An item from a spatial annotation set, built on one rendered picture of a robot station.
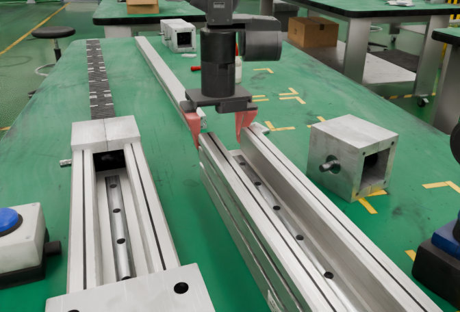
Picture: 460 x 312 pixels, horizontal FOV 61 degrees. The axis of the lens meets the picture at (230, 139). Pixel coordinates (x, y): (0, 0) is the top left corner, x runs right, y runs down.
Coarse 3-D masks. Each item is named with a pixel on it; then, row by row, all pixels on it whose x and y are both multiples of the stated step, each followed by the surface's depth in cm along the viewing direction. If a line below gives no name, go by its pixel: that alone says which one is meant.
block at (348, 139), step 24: (336, 120) 64; (360, 120) 64; (312, 144) 64; (336, 144) 59; (360, 144) 56; (384, 144) 58; (312, 168) 65; (336, 168) 60; (360, 168) 57; (384, 168) 62; (336, 192) 61; (360, 192) 60
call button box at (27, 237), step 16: (16, 208) 48; (32, 208) 48; (16, 224) 45; (32, 224) 45; (0, 240) 43; (16, 240) 43; (32, 240) 43; (48, 240) 51; (0, 256) 42; (16, 256) 43; (32, 256) 44; (48, 256) 48; (0, 272) 43; (16, 272) 44; (32, 272) 44; (0, 288) 44
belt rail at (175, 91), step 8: (136, 40) 159; (144, 40) 156; (144, 48) 144; (152, 48) 144; (144, 56) 140; (152, 56) 132; (152, 64) 124; (160, 64) 122; (160, 72) 115; (168, 72) 115; (160, 80) 113; (168, 80) 107; (176, 80) 107; (168, 88) 101; (176, 88) 101; (184, 88) 101; (168, 96) 103; (176, 96) 95; (184, 96) 95; (176, 104) 96; (200, 112) 85; (184, 120) 87
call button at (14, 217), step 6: (0, 210) 45; (6, 210) 45; (12, 210) 45; (0, 216) 44; (6, 216) 44; (12, 216) 44; (0, 222) 43; (6, 222) 44; (12, 222) 44; (0, 228) 43; (6, 228) 44
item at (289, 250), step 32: (256, 128) 64; (224, 160) 54; (256, 160) 59; (288, 160) 54; (224, 192) 52; (256, 192) 47; (288, 192) 50; (320, 192) 47; (256, 224) 42; (288, 224) 46; (320, 224) 43; (352, 224) 41; (256, 256) 43; (288, 256) 37; (320, 256) 41; (352, 256) 38; (384, 256) 37; (288, 288) 36; (320, 288) 33; (352, 288) 38; (384, 288) 34; (416, 288) 33
